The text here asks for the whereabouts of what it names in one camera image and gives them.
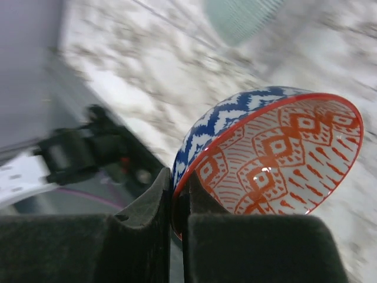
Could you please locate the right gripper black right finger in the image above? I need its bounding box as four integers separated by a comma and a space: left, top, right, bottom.
173, 173, 348, 283

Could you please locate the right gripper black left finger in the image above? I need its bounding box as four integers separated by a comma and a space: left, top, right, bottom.
1, 168, 171, 282

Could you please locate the red and blue patterned bowl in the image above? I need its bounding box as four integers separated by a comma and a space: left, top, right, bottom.
171, 86, 364, 236

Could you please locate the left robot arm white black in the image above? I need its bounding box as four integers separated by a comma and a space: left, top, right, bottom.
1, 104, 128, 208

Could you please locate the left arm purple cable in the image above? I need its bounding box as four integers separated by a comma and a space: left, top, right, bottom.
55, 173, 124, 209

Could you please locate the white wire dish rack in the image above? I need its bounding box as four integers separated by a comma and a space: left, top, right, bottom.
132, 1, 253, 68

